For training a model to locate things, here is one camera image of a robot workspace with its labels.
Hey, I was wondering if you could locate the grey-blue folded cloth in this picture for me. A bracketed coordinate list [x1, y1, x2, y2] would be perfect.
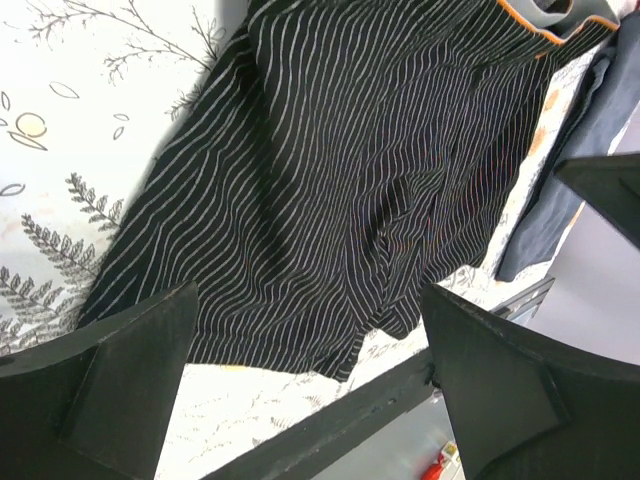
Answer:
[494, 11, 639, 282]

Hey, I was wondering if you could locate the aluminium frame rail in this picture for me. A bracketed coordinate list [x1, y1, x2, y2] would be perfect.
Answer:
[491, 276, 555, 326]

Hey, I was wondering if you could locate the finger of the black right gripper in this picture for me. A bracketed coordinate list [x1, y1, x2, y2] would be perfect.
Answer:
[554, 152, 640, 249]

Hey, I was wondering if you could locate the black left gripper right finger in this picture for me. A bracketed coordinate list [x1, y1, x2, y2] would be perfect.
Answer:
[421, 285, 639, 480]

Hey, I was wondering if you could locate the black pinstriped underwear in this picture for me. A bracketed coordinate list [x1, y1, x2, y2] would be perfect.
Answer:
[79, 1, 619, 382]

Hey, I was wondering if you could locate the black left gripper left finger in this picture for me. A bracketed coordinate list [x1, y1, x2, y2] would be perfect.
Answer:
[1, 283, 198, 479]

